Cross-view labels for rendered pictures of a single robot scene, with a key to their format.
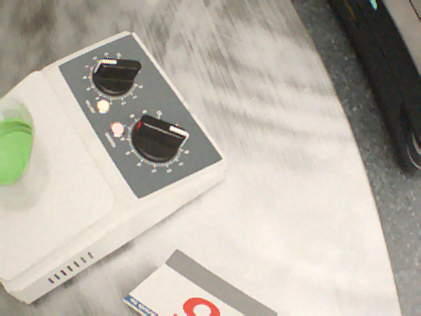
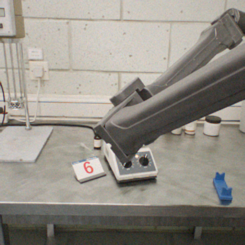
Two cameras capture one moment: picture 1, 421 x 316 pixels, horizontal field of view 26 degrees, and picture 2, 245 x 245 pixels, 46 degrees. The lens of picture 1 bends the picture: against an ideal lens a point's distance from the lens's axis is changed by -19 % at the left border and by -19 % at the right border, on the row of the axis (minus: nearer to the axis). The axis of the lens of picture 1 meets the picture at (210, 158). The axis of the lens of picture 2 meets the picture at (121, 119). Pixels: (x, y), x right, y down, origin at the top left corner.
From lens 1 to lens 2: 85 cm
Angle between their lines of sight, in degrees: 74
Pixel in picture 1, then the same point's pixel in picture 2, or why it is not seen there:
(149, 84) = (140, 168)
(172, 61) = (148, 182)
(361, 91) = not seen: outside the picture
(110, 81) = (142, 159)
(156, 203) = (113, 158)
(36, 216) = not seen: hidden behind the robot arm
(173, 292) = (95, 167)
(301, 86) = (133, 198)
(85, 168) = not seen: hidden behind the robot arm
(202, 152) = (122, 171)
